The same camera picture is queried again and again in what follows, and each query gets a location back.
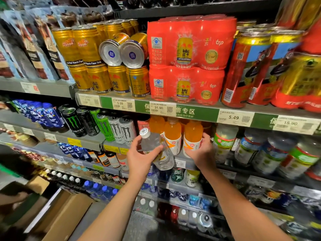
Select dark metal shelf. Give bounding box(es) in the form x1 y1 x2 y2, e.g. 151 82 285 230
114 0 284 19

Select blue label clear bottle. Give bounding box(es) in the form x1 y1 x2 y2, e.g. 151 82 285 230
252 134 298 176
234 129 269 167

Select small cardboard box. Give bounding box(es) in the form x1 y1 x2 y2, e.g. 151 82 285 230
25 175 51 196

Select gold red can multipack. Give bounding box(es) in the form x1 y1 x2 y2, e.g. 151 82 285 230
271 17 321 113

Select person's right forearm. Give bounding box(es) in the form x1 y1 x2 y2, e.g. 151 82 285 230
200 168 294 241

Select row of blue drink bottles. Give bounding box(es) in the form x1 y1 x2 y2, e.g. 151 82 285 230
11 99 66 130

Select green energy can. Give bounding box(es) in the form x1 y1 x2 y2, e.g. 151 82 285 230
96 113 115 142

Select person's right hand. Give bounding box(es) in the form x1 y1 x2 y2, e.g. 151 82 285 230
184 133 217 172

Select person's left forearm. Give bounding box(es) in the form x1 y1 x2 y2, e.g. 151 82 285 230
77 177 149 241

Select clear water bottle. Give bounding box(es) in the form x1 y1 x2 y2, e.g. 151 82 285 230
139 128 175 171

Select orange drink bottle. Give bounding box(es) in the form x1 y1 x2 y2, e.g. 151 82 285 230
164 118 182 155
149 115 166 139
183 120 204 158

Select row of white cap bottles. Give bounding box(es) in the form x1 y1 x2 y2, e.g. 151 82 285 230
45 169 83 189

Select tall gold cans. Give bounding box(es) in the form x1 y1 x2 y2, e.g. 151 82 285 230
274 0 321 31

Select row of blue white cans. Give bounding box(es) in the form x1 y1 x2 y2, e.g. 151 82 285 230
140 183 214 212

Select row of dark drink bottles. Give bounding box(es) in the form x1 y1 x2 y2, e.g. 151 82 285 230
87 150 129 171

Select row of small blue bottles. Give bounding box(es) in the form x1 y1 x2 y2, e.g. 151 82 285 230
57 142 92 162

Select tall red blue can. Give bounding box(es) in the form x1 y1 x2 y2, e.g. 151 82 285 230
248 29 304 106
221 31 272 109

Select grey metal shelf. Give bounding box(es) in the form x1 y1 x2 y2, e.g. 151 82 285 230
0 77 76 99
0 110 106 151

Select large cardboard box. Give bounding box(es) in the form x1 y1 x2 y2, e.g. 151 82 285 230
24 189 95 241

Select green label clear bottle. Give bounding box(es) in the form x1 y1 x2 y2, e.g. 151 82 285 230
213 124 239 164
277 137 321 180

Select row of clear capped bottles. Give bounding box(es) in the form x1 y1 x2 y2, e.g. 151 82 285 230
177 208 214 233

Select white price tag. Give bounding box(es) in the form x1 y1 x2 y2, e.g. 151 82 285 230
78 94 101 108
217 109 255 127
273 115 321 135
149 101 177 117
111 97 136 112

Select white yellow drink cup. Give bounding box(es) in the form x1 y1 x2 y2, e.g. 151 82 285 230
185 169 201 188

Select red drink bottle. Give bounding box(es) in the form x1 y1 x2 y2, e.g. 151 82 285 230
170 205 180 223

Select white energy can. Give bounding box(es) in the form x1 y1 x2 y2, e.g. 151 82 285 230
119 115 137 146
108 115 126 145

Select black energy can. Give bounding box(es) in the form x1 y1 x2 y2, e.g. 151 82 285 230
62 107 87 138
76 107 100 137

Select green shelf price rail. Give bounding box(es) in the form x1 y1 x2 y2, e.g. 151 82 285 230
75 91 321 136

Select green drink can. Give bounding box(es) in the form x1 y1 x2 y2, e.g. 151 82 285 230
171 168 185 183

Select row of blue cap bottles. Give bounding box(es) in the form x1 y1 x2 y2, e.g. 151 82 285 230
82 180 119 202

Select person's left hand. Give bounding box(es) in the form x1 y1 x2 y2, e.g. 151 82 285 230
127 135 164 183

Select stack of gold energy cans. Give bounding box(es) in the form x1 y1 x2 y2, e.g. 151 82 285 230
51 19 151 98

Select red marked price tag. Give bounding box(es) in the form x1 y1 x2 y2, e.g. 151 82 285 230
20 82 41 95

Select row of snack packets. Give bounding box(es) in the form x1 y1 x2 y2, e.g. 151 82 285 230
0 0 114 82

